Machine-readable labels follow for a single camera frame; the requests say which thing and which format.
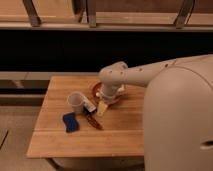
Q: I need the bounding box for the translucent ceramic cup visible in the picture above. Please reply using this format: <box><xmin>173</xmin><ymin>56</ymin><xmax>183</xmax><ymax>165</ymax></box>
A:
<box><xmin>67</xmin><ymin>91</ymin><xmax>84</xmax><ymax>114</ymax></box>

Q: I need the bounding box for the red round plate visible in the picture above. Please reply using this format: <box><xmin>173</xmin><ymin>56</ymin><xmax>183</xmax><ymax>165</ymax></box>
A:
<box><xmin>92</xmin><ymin>82</ymin><xmax>126</xmax><ymax>105</ymax></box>

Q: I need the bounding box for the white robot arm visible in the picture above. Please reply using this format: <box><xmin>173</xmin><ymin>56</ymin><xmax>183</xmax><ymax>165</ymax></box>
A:
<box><xmin>99</xmin><ymin>54</ymin><xmax>213</xmax><ymax>171</ymax></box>

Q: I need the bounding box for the blue sponge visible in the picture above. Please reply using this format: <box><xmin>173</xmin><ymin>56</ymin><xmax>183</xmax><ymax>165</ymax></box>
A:
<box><xmin>63</xmin><ymin>112</ymin><xmax>79</xmax><ymax>133</ymax></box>

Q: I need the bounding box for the wooden shelf with brackets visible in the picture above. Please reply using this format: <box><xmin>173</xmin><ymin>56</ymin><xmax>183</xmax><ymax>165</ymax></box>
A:
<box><xmin>0</xmin><ymin>0</ymin><xmax>213</xmax><ymax>32</ymax></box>

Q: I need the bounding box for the small white black box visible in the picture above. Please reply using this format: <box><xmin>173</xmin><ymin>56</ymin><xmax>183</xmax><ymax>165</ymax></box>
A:
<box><xmin>84</xmin><ymin>99</ymin><xmax>97</xmax><ymax>113</ymax></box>

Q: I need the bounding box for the wooden table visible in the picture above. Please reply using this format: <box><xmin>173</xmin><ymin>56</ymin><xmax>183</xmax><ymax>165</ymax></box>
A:
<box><xmin>27</xmin><ymin>76</ymin><xmax>144</xmax><ymax>158</ymax></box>

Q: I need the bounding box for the white packet on plate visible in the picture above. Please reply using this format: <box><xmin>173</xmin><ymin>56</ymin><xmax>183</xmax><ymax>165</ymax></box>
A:
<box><xmin>117</xmin><ymin>85</ymin><xmax>125</xmax><ymax>94</ymax></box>

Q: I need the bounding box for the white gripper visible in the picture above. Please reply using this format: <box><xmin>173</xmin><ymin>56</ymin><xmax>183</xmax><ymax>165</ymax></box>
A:
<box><xmin>97</xmin><ymin>85</ymin><xmax>117</xmax><ymax>116</ymax></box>

